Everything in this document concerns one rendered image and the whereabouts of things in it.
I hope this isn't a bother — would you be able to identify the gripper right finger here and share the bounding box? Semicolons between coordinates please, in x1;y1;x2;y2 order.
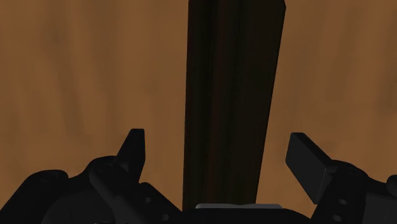
285;132;397;224

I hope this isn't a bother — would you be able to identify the dark robot stand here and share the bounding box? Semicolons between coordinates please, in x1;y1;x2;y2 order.
181;0;287;213

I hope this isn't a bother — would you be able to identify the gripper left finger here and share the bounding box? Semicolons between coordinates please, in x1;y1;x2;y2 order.
0;128;185;224

